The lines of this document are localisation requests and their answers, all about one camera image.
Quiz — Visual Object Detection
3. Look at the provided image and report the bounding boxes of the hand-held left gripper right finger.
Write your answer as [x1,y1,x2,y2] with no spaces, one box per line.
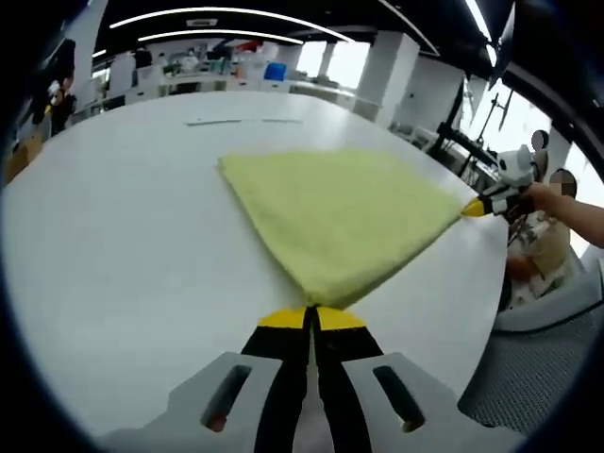
[314,305,461,453]

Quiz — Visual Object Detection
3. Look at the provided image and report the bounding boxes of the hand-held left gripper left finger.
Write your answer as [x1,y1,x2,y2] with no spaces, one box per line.
[167,305,312,453]

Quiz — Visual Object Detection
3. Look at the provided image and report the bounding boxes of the yellow blue grey garment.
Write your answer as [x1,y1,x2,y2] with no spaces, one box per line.
[217,148,478,308]

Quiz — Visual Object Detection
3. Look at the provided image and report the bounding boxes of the clear template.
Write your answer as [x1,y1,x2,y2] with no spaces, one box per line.
[184,116,303,127]

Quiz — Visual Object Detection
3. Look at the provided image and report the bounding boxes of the person's right hand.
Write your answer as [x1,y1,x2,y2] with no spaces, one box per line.
[521,183,558,213]

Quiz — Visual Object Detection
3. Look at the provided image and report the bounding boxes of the white ceiling light strip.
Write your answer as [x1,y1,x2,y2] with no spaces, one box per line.
[108,7,350,43]
[138,28,303,46]
[464,0,499,67]

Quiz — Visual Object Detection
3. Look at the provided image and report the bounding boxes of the white square column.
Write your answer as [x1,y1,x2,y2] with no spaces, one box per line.
[356,30,421,122]
[70,0,109,109]

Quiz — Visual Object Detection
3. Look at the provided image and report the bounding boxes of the grey mesh chair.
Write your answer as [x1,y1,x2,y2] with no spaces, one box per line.
[460,263,604,433]

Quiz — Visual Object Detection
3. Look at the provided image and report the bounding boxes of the white counter cabinets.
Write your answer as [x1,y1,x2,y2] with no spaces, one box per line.
[93,56,360,114]

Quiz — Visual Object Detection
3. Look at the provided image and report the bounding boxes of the cardboard box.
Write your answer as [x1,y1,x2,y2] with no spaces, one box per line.
[4,136,46,185]

